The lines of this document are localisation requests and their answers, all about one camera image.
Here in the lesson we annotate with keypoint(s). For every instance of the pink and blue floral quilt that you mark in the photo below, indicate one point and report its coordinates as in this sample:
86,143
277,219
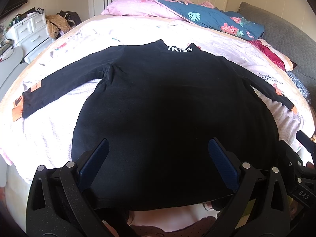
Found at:
227,22

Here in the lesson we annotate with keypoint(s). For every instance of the red floral pillow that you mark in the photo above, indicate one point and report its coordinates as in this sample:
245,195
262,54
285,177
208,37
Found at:
278,58

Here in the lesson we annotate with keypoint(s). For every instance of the black bag on floor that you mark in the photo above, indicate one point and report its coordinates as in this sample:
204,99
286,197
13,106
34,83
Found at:
72,18

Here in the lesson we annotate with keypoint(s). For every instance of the blue patterned pillow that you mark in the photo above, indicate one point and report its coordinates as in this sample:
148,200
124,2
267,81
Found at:
303,90

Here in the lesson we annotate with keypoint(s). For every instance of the grey quilted headboard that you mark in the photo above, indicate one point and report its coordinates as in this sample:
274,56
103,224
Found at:
289,40

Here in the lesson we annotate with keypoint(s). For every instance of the lilac strawberry print blanket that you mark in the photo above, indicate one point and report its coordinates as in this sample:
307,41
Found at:
45,137

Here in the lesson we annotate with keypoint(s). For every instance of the black long-sleeve kiss shirt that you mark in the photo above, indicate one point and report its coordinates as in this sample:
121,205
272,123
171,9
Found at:
159,106

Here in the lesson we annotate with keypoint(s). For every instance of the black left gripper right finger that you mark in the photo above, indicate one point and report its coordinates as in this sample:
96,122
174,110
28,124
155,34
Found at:
258,205

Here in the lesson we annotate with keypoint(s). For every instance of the white drawer chest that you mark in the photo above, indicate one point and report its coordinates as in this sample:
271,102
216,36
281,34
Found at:
31,34

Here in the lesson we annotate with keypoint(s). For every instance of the tan fuzzy garment pile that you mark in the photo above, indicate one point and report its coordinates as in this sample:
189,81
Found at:
55,24

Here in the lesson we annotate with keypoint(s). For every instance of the grey white desk surface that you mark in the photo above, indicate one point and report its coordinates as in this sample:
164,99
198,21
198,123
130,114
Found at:
11,67

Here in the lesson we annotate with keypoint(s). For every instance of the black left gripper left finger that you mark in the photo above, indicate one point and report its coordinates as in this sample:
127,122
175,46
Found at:
55,205

